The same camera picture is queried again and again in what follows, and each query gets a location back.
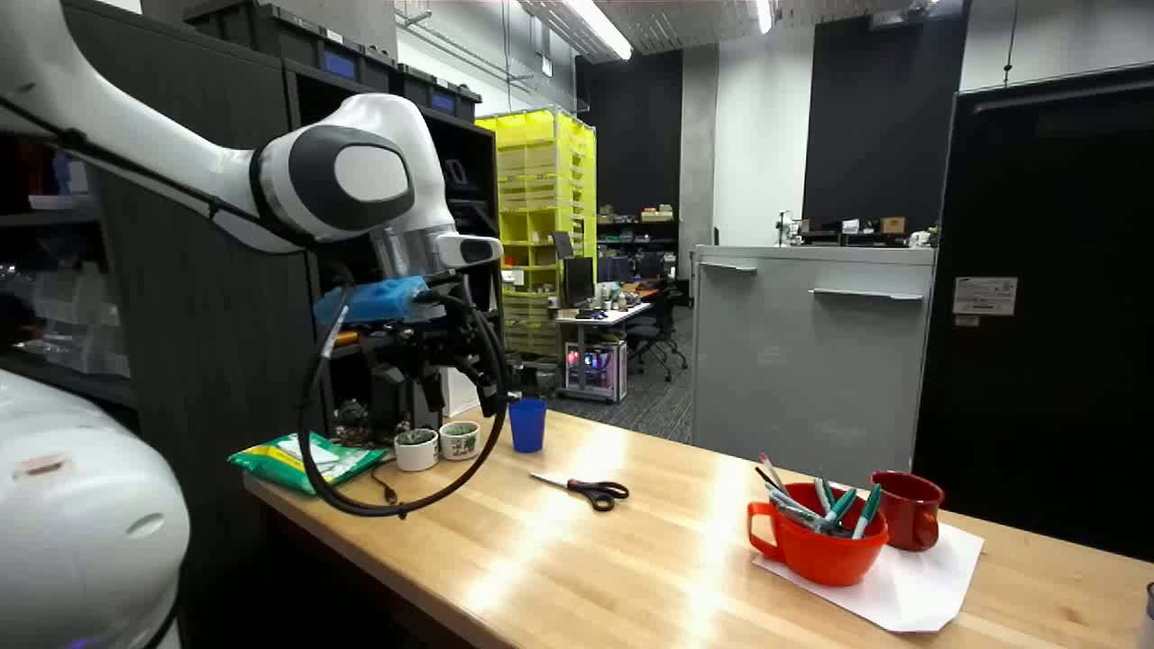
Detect white desk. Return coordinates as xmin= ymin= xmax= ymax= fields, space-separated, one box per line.
xmin=550 ymin=300 xmax=657 ymax=332

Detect black handled scissors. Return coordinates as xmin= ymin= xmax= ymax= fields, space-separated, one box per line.
xmin=528 ymin=470 xmax=631 ymax=516

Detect white cabinet label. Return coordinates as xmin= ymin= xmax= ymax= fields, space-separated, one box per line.
xmin=952 ymin=276 xmax=1019 ymax=320

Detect green wipes packet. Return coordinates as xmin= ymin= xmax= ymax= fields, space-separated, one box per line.
xmin=228 ymin=429 xmax=388 ymax=499

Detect grey marker pen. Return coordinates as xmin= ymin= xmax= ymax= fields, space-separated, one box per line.
xmin=749 ymin=463 xmax=826 ymax=535

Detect red bowl with markers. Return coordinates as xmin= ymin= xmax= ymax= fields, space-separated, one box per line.
xmin=743 ymin=481 xmax=895 ymax=592

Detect boxy 3D printer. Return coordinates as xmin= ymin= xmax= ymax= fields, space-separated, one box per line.
xmin=558 ymin=340 xmax=631 ymax=408

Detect yellow shelving rack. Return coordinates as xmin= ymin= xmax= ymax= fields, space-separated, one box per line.
xmin=476 ymin=110 xmax=603 ymax=364

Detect grey partition cabinet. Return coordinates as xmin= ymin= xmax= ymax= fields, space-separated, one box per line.
xmin=689 ymin=247 xmax=936 ymax=489

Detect blue plastic cup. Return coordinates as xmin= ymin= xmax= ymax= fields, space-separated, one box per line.
xmin=506 ymin=392 xmax=550 ymax=457

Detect black storage shelf unit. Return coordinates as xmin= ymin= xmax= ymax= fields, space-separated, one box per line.
xmin=59 ymin=0 xmax=506 ymax=649

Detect black wall panel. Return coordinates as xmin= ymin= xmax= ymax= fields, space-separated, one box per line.
xmin=799 ymin=12 xmax=971 ymax=237

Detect black office chair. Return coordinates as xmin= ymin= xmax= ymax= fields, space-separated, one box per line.
xmin=626 ymin=282 xmax=695 ymax=387

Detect teal marker pen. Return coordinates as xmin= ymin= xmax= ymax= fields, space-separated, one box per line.
xmin=846 ymin=485 xmax=887 ymax=544
xmin=817 ymin=485 xmax=862 ymax=536

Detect white paper sheet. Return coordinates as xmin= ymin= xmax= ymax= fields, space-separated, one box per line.
xmin=749 ymin=516 xmax=988 ymax=639

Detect black computer monitor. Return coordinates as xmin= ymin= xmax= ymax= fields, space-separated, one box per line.
xmin=556 ymin=253 xmax=600 ymax=314

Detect white cardboard box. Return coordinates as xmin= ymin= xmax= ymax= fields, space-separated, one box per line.
xmin=435 ymin=364 xmax=488 ymax=426

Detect dark bin blue label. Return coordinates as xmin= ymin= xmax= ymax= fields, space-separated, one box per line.
xmin=282 ymin=14 xmax=399 ymax=86
xmin=392 ymin=66 xmax=483 ymax=122

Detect tall black cabinet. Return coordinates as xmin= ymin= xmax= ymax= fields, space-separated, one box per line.
xmin=911 ymin=66 xmax=1154 ymax=565

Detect dark red mug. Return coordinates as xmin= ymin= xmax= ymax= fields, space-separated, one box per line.
xmin=868 ymin=470 xmax=948 ymax=554

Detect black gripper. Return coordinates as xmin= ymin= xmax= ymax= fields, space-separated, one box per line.
xmin=392 ymin=318 xmax=499 ymax=408

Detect black desktop speaker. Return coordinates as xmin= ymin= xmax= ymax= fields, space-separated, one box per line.
xmin=366 ymin=364 xmax=410 ymax=443

